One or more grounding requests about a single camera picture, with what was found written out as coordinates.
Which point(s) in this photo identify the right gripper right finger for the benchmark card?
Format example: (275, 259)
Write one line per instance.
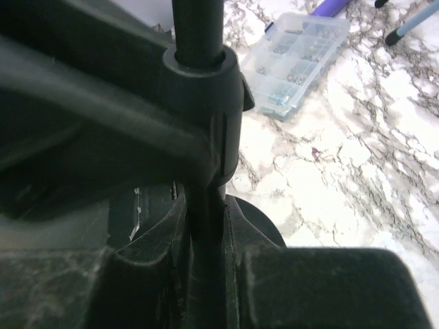
(272, 286)

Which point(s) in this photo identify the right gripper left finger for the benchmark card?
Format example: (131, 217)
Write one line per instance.
(135, 287)

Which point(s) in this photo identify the black round-base mic stand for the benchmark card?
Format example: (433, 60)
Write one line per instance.
(94, 104)

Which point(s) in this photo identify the purple microphone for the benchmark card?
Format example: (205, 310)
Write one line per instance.
(330, 8)

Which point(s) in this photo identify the light blue music stand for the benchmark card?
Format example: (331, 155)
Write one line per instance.
(398, 33)

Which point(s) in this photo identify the black tripod mic stand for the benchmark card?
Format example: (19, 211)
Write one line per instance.
(380, 3)

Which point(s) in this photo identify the clear plastic screw box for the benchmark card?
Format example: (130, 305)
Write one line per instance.
(289, 60)

